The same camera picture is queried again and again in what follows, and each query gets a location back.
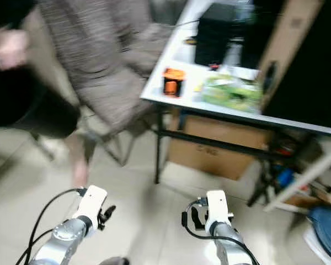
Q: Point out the black rubbish bin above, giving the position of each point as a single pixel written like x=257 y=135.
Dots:
x=33 y=105

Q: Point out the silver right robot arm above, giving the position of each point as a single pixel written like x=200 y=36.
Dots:
x=231 y=243

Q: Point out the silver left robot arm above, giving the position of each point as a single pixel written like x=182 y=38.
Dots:
x=63 y=237

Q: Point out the black sleeved person's forearm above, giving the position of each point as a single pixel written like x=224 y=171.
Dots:
x=11 y=11

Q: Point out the person's bare hand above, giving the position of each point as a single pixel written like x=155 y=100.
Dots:
x=12 y=48

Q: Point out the brown closed cardboard box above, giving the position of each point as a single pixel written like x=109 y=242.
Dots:
x=215 y=153

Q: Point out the grey metal chair legs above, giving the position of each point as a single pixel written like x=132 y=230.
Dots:
x=115 y=144

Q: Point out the small blue item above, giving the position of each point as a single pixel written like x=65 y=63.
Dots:
x=284 y=178

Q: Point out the white bar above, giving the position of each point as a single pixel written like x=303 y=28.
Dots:
x=306 y=176

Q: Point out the green plastic package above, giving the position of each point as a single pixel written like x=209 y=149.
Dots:
x=233 y=93

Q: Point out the person's blue jeans leg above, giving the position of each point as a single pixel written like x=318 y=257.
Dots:
x=325 y=226

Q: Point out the orange and black container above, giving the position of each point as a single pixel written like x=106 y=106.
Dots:
x=174 y=82

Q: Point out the black box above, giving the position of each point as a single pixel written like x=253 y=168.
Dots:
x=215 y=34

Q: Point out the large open cardboard box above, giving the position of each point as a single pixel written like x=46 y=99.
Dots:
x=306 y=61

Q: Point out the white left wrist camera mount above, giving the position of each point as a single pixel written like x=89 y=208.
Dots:
x=92 y=201

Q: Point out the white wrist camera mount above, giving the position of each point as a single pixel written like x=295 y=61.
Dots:
x=218 y=207
x=92 y=201

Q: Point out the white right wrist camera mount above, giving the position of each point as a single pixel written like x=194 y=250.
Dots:
x=218 y=207

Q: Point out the white table with black frame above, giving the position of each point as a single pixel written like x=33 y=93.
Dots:
x=179 y=52

